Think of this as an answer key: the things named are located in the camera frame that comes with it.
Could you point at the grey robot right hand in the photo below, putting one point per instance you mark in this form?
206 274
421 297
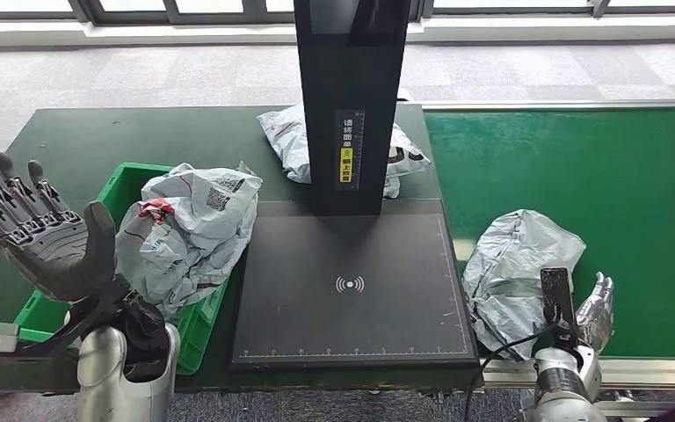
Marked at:
596 314

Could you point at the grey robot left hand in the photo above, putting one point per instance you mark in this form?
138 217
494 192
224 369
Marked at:
52 250

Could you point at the plain grey parcel bag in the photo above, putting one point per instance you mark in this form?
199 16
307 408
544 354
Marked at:
518 256

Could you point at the white parcel red print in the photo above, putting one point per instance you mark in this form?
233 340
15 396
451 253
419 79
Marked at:
157 262

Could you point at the white parcel bag promise print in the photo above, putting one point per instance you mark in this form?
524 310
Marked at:
198 192

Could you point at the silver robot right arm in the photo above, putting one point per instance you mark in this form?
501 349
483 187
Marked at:
559 384

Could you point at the green conveyor belt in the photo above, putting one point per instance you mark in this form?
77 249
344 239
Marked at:
547 163

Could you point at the black inbound scanner machine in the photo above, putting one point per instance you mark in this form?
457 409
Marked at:
349 262

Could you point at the white parcel bag black stripes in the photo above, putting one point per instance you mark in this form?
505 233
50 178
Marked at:
282 137

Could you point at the green plastic crate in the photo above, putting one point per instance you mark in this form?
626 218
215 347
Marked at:
119 180

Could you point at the dark green table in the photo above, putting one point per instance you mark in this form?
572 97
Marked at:
81 140

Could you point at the yellow black instruction label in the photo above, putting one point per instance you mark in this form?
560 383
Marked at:
349 157

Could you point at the aluminium conveyor side rail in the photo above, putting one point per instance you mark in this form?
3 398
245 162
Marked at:
547 105
652 373

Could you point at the dark window frame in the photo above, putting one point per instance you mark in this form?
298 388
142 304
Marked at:
139 14

